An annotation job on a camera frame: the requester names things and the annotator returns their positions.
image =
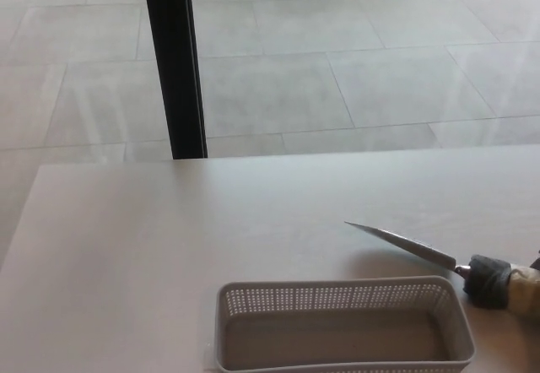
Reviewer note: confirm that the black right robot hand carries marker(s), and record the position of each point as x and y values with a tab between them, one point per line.
538	260

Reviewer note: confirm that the grey perforated plastic basket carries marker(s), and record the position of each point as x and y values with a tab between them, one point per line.
337	335

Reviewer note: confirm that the black vertical window frame post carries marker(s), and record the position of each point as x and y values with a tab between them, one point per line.
175	61

